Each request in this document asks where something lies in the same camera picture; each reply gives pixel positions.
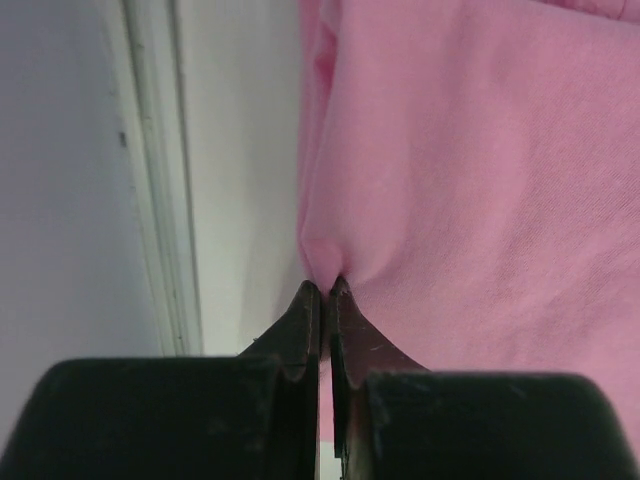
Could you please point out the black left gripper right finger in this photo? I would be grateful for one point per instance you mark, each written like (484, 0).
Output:
(394, 419)

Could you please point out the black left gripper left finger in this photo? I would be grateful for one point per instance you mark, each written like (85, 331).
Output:
(250, 416)

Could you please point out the pink t shirt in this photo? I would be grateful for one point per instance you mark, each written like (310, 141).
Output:
(471, 168)

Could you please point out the left aluminium frame post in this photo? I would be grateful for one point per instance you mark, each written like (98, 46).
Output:
(144, 44)

